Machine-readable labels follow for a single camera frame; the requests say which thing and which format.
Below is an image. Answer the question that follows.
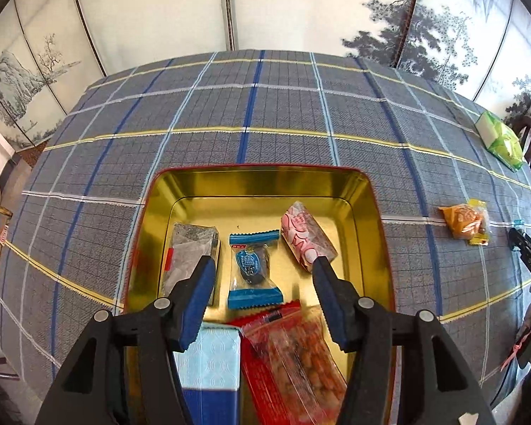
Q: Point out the grey plaid tablecloth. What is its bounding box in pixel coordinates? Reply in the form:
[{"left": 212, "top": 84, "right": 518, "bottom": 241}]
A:
[{"left": 0, "top": 49, "right": 531, "bottom": 412}]

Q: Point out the light blue snack packet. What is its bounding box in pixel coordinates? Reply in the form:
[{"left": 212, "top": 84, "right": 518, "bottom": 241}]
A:
[{"left": 173, "top": 322, "right": 242, "bottom": 425}]

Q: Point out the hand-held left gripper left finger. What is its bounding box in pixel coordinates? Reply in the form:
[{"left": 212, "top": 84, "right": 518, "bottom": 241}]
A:
[{"left": 35, "top": 256, "right": 217, "bottom": 425}]

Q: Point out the blue candy packet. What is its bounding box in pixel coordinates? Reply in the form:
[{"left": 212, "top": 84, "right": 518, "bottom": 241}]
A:
[{"left": 227, "top": 229, "right": 284, "bottom": 311}]

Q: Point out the yellow-edged clear snack packet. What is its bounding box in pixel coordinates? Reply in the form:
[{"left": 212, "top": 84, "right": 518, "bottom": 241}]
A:
[{"left": 467, "top": 199, "right": 490, "bottom": 246}]

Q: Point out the painted folding screen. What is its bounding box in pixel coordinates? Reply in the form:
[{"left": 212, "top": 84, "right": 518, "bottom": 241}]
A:
[{"left": 0, "top": 0, "right": 531, "bottom": 151}]

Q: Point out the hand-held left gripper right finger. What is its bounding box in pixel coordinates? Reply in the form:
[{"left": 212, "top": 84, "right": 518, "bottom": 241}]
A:
[{"left": 312, "top": 256, "right": 496, "bottom": 425}]

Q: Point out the pink and white snack packet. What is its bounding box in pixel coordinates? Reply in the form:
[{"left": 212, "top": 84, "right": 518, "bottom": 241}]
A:
[{"left": 280, "top": 200, "right": 339, "bottom": 273}]

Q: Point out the red and gold tin box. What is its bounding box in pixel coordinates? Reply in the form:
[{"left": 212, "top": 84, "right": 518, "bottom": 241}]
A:
[{"left": 123, "top": 165, "right": 396, "bottom": 425}]

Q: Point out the dark wooden chair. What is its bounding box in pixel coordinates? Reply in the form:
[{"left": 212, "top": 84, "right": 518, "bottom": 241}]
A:
[{"left": 515, "top": 115, "right": 531, "bottom": 164}]

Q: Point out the clear red-print snack packet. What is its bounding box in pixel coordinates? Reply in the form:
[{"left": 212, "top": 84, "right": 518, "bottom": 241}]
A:
[{"left": 228, "top": 300, "right": 350, "bottom": 425}]

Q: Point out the green tissue pack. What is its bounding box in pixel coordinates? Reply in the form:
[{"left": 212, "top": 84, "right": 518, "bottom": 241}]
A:
[{"left": 474, "top": 110, "right": 525, "bottom": 172}]

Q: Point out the orange snack packet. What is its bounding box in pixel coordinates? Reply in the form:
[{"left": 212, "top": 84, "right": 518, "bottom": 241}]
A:
[{"left": 439, "top": 204, "right": 481, "bottom": 240}]

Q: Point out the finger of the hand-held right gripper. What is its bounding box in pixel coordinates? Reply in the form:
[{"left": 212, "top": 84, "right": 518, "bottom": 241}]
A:
[{"left": 508, "top": 227, "right": 531, "bottom": 277}]

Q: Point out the grey speckled snack packet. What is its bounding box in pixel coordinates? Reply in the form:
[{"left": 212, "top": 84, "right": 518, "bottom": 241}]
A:
[{"left": 160, "top": 222, "right": 221, "bottom": 306}]

